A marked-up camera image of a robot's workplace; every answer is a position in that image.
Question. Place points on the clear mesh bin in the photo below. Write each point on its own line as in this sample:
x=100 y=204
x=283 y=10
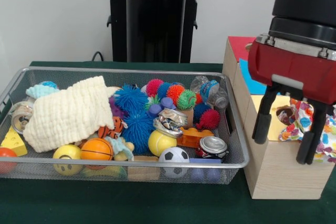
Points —
x=236 y=150

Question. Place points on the cream knitted cloth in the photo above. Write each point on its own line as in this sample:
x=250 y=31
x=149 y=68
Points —
x=68 y=114

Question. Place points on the striped tiger plush toy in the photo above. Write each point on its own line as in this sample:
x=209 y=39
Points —
x=111 y=128

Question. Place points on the yellow tennis ball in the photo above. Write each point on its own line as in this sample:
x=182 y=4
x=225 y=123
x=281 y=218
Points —
x=160 y=142

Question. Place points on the yellow smiley ball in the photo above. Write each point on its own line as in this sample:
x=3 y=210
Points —
x=67 y=156

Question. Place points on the red ball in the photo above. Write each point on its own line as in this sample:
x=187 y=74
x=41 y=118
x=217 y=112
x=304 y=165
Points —
x=5 y=158

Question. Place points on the long polka dot cloth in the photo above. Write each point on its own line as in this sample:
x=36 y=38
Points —
x=294 y=124

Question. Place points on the black and white soccer ball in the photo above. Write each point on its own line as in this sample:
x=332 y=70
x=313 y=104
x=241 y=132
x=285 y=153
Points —
x=174 y=156

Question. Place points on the crushed red drink can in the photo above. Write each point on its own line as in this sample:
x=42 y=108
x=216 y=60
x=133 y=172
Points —
x=214 y=145

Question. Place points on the yellow cheese wedge toy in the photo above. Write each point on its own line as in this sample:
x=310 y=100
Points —
x=13 y=144

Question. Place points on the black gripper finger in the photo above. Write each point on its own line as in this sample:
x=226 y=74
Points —
x=312 y=135
x=265 y=114

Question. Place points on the silver drink can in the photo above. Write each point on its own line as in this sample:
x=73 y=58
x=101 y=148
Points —
x=18 y=116

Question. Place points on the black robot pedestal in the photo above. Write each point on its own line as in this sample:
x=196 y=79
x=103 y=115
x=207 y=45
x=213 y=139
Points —
x=152 y=30

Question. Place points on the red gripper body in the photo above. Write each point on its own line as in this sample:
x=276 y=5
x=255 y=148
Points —
x=262 y=66

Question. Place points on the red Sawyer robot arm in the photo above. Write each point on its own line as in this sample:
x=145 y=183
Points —
x=307 y=3

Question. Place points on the blue spiky rubber ball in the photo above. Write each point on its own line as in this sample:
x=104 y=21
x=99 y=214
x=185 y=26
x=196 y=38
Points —
x=131 y=98
x=138 y=130

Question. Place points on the orange toy basketball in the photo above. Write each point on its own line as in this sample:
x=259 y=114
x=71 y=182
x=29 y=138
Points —
x=97 y=149

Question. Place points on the wooden box with three holes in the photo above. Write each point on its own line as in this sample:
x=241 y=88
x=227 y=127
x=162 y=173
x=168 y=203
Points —
x=268 y=177

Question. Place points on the mint green cloth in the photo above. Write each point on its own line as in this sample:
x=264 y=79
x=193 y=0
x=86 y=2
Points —
x=39 y=92

